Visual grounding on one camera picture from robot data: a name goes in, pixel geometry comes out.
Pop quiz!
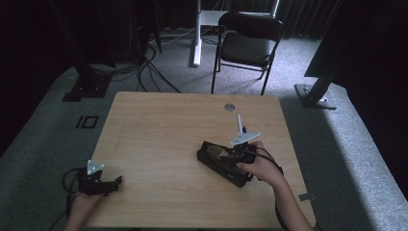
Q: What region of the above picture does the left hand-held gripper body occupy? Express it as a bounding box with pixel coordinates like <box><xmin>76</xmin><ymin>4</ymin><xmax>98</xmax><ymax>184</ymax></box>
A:
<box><xmin>76</xmin><ymin>159</ymin><xmax>112</xmax><ymax>196</ymax></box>

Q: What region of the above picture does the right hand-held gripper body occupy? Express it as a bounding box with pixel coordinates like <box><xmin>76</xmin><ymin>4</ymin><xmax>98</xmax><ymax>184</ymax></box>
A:
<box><xmin>229</xmin><ymin>131</ymin><xmax>262</xmax><ymax>166</ymax></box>

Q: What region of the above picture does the black pencil case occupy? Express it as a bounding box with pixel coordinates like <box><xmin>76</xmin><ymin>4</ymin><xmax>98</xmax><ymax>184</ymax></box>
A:
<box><xmin>196</xmin><ymin>141</ymin><xmax>255</xmax><ymax>189</ymax></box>

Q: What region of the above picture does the person's left hand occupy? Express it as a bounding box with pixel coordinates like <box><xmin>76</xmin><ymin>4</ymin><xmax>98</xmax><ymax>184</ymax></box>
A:
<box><xmin>67</xmin><ymin>192</ymin><xmax>106</xmax><ymax>223</ymax></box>

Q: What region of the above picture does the person's right hand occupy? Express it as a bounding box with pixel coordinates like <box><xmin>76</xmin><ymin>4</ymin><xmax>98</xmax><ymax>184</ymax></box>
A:
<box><xmin>236</xmin><ymin>141</ymin><xmax>285</xmax><ymax>186</ymax></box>

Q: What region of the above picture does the grey tape piece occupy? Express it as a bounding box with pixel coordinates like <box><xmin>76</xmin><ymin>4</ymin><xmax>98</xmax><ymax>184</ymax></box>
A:
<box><xmin>297</xmin><ymin>192</ymin><xmax>318</xmax><ymax>203</ymax></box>

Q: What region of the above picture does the black stand with grey base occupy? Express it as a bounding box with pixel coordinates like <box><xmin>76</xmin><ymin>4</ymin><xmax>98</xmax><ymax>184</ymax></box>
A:
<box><xmin>293</xmin><ymin>0</ymin><xmax>345</xmax><ymax>111</ymax></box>

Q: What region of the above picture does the black metal stand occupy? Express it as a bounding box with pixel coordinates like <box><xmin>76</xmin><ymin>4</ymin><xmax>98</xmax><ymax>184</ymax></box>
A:
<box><xmin>47</xmin><ymin>0</ymin><xmax>113</xmax><ymax>103</ymax></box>

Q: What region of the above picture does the black folding chair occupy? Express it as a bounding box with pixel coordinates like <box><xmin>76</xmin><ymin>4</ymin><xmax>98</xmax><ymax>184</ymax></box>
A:
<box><xmin>210</xmin><ymin>11</ymin><xmax>286</xmax><ymax>96</ymax></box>

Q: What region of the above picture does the dark curtain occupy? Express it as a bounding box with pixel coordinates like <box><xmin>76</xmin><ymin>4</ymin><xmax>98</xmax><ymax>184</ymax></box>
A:
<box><xmin>274</xmin><ymin>0</ymin><xmax>343</xmax><ymax>41</ymax></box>

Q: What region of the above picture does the dark equipment stack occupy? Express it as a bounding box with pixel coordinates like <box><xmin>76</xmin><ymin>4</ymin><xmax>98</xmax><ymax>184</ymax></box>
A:
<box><xmin>116</xmin><ymin>0</ymin><xmax>164</xmax><ymax>64</ymax></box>

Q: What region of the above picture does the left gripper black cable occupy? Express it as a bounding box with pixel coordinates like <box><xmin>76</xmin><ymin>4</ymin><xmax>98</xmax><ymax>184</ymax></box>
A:
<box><xmin>47</xmin><ymin>167</ymin><xmax>85</xmax><ymax>231</ymax></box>

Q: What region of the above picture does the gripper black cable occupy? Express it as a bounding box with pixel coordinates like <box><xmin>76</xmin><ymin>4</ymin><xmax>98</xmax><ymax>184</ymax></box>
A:
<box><xmin>47</xmin><ymin>167</ymin><xmax>85</xmax><ymax>231</ymax></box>
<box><xmin>251</xmin><ymin>148</ymin><xmax>292</xmax><ymax>231</ymax></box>

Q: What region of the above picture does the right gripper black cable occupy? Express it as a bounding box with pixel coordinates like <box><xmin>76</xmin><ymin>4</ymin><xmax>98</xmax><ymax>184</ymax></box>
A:
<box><xmin>251</xmin><ymin>148</ymin><xmax>292</xmax><ymax>231</ymax></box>

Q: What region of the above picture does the black floor cable bundle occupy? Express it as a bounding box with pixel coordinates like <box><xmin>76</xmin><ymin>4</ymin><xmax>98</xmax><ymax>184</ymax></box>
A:
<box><xmin>89</xmin><ymin>42</ymin><xmax>183</xmax><ymax>94</ymax></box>

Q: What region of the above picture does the white floor cable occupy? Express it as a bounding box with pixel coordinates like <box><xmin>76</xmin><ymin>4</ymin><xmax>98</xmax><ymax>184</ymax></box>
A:
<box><xmin>148</xmin><ymin>26</ymin><xmax>197</xmax><ymax>46</ymax></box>

